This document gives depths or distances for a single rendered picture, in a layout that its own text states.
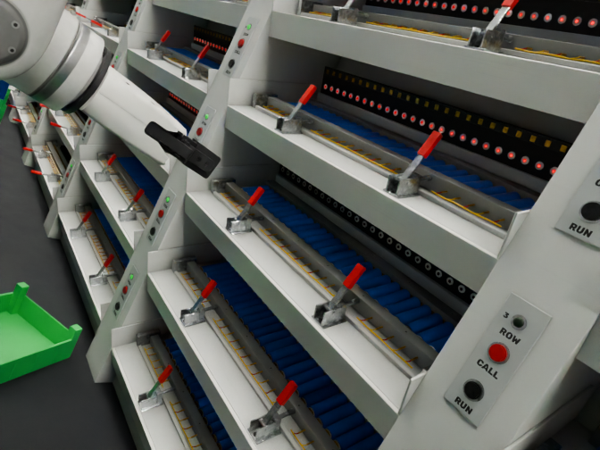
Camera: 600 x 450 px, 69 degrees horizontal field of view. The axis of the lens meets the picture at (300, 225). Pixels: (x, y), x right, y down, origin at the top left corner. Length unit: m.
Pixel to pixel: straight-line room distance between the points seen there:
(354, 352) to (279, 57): 0.60
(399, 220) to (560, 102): 0.20
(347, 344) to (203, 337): 0.33
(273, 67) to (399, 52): 0.35
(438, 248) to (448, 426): 0.18
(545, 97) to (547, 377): 0.27
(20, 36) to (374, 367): 0.46
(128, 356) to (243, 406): 0.40
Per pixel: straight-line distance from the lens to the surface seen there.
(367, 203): 0.58
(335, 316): 0.59
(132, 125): 0.47
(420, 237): 0.52
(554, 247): 0.46
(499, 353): 0.46
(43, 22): 0.38
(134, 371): 1.02
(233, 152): 0.93
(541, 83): 0.53
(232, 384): 0.74
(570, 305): 0.45
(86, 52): 0.46
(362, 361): 0.56
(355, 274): 0.58
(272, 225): 0.78
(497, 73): 0.55
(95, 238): 1.46
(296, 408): 0.69
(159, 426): 0.92
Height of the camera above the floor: 0.69
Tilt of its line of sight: 10 degrees down
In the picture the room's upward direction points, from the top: 28 degrees clockwise
